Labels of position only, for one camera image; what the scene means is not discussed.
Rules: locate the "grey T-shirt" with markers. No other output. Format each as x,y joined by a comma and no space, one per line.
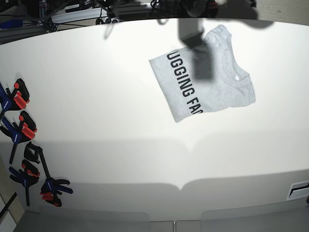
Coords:
203,78

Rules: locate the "long black bar clamp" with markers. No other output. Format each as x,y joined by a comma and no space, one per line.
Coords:
51,188

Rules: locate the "blue red clamp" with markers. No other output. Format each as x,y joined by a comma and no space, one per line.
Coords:
21,133
15,100

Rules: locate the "top blue red clamp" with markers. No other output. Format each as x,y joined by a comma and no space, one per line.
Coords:
15,100

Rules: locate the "lower left blue clamp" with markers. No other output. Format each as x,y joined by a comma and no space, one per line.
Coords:
27,177

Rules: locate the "black strip at corner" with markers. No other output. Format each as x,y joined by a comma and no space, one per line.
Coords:
7,205

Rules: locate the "white floor vent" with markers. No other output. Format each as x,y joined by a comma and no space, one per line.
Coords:
298,190

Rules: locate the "aluminium rail frame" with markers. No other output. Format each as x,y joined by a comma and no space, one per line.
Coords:
129,11

